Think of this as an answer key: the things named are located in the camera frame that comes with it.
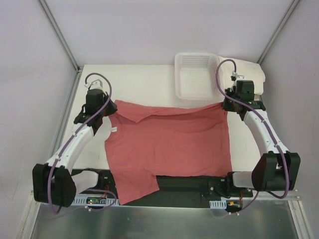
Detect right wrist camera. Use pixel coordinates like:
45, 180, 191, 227
231, 71, 245, 82

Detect right white cable duct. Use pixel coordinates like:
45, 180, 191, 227
209, 199, 227, 210

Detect front aluminium rail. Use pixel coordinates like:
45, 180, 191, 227
31, 174, 304, 200

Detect left side aluminium rail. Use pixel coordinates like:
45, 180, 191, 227
49, 68, 83, 158

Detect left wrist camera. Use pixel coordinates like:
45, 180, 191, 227
85, 79, 103, 91

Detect left white cable duct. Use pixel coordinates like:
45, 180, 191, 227
71, 196, 120, 207

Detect salmon pink t shirt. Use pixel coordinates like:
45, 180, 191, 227
105, 100, 232, 204

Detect white cable duct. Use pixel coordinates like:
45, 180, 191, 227
71, 196, 120, 207
209, 199, 227, 210

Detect folded cream t shirt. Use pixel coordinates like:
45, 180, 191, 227
218, 58, 266, 95

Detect aluminium frame post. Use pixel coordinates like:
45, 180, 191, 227
37, 0, 80, 72
257, 0, 302, 65

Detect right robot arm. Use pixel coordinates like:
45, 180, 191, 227
223, 80, 301, 197

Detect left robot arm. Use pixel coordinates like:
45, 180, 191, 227
32, 89, 117, 207

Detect white perforated plastic basket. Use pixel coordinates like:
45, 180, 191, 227
174, 52, 224, 104

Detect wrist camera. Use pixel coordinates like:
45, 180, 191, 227
85, 79, 103, 91
231, 71, 245, 82

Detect left aluminium frame post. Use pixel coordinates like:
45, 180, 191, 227
37, 0, 80, 72

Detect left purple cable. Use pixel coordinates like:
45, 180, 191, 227
48, 73, 119, 215

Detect aluminium rail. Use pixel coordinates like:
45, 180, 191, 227
49, 68, 83, 158
31, 174, 304, 200

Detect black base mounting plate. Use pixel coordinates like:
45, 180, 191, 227
74, 167, 258, 207

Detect right aluminium frame post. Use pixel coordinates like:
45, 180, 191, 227
257, 0, 302, 65

